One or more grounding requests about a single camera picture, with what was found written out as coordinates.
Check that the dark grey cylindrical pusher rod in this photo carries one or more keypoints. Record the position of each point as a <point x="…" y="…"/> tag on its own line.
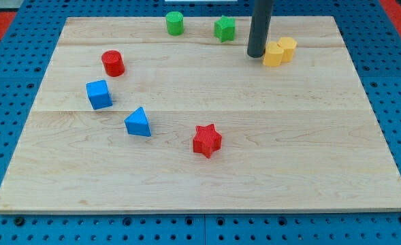
<point x="260" y="24"/>

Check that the blue triangle block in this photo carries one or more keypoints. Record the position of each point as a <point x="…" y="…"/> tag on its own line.
<point x="137" y="123"/>

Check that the light wooden board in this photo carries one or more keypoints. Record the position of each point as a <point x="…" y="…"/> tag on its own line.
<point x="297" y="138"/>

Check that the yellow hexagon block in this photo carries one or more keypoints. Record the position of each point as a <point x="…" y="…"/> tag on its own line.
<point x="288" y="44"/>

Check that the yellow heart block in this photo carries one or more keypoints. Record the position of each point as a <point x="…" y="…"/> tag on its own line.
<point x="273" y="55"/>

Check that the green star block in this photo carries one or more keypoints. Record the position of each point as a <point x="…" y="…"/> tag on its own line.
<point x="224" y="28"/>

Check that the green cylinder block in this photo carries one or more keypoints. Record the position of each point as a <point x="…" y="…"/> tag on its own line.
<point x="174" y="23"/>

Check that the red star block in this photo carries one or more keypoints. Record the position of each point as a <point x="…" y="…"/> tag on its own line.
<point x="206" y="140"/>

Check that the red cylinder block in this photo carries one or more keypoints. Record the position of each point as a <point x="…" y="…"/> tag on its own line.
<point x="113" y="63"/>

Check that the blue cube block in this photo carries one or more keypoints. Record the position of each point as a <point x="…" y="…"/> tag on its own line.
<point x="98" y="94"/>

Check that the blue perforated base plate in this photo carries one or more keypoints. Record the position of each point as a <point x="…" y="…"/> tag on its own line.
<point x="25" y="51"/>

